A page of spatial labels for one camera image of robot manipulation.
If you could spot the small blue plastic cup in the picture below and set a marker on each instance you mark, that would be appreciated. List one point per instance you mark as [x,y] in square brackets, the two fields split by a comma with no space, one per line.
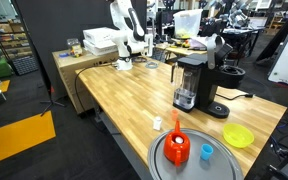
[206,152]

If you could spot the grey background robot arm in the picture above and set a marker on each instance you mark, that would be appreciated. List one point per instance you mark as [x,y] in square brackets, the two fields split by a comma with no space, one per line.
[235,18]

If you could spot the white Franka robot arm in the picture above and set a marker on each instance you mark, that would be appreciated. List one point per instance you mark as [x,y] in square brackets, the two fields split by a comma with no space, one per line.
[124,43]

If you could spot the yellow plastic bowl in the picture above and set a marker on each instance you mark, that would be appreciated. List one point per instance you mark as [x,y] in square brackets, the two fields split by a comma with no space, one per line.
[237,135]

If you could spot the small white bottle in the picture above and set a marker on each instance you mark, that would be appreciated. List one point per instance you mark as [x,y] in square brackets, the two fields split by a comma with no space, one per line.
[157,124]

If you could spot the wooden desk with white legs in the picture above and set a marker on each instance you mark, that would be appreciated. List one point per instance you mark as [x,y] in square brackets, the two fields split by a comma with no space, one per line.
[184,51]

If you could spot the white cardboard box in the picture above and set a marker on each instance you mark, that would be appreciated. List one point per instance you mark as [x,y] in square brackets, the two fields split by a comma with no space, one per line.
[97,49]
[99,34]

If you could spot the black coffee machine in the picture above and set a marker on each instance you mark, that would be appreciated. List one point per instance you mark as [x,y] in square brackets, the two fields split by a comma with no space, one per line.
[207,83]

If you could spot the orange-red toy teapot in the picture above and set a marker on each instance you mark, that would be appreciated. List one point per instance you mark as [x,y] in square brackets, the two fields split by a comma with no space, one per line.
[175,150]

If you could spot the brown cardboard cabinet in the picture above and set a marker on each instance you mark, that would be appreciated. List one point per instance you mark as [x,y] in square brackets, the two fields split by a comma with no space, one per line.
[67,76]

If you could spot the clear plastic storage container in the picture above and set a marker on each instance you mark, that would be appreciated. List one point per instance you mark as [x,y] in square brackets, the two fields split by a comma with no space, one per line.
[187,23]

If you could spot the clear jar with colourful items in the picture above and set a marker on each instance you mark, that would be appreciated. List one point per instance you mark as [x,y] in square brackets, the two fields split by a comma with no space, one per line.
[74,48]

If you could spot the small blue flat item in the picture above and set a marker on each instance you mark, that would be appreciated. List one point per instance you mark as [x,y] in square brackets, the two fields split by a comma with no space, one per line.
[63,55]

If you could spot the black tripod stand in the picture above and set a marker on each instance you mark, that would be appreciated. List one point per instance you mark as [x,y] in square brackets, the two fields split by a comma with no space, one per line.
[51,100]

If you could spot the round grey metal tray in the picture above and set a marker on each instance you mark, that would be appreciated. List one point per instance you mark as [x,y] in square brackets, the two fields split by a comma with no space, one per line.
[217,166]

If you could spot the black backdrop panel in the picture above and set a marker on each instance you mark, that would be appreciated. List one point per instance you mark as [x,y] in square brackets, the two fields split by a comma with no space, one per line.
[50,26]

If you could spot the black work table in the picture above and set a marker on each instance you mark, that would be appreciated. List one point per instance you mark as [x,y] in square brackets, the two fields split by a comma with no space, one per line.
[244,35]

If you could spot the black perforated crate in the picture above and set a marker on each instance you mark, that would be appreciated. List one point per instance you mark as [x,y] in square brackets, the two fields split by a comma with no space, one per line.
[24,65]

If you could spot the large orange floor mat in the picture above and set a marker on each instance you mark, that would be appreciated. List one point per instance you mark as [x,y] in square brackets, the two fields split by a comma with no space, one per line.
[17,136]

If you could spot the wooden storage shelf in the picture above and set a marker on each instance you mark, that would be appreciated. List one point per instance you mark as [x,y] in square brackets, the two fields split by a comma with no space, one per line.
[14,41]

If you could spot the small orange floor mat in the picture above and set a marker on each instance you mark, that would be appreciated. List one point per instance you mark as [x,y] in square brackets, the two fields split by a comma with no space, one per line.
[4,86]

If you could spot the green beanbag seat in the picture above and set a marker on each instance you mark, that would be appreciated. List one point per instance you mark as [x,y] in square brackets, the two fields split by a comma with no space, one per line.
[0,68]

